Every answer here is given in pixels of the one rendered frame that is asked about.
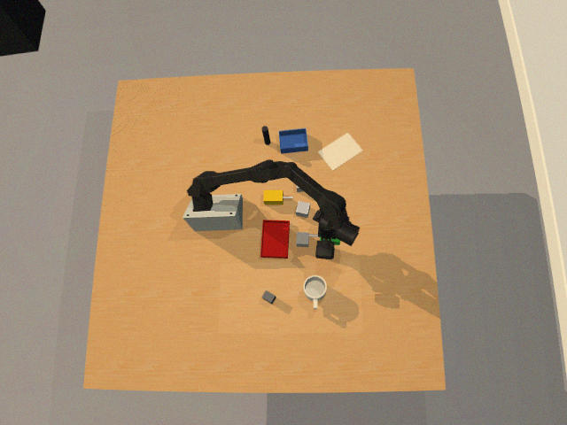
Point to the red tray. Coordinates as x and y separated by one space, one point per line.
275 239

